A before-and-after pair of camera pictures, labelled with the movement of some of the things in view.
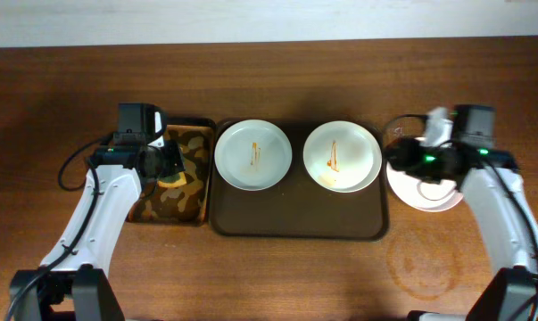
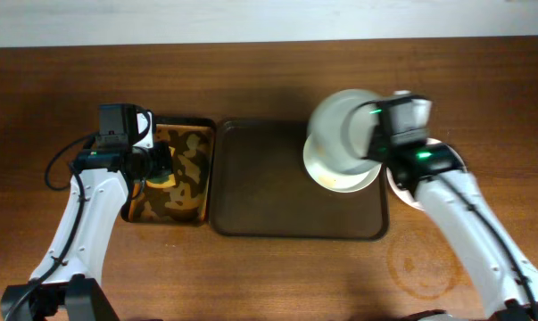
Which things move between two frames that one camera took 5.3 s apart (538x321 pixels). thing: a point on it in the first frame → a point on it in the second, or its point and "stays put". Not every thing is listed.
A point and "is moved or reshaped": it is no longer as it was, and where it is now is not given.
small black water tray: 194,203 stays put
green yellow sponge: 174,180 is moved or reshaped
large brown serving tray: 298,207 stays put
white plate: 252,155 → 340,127
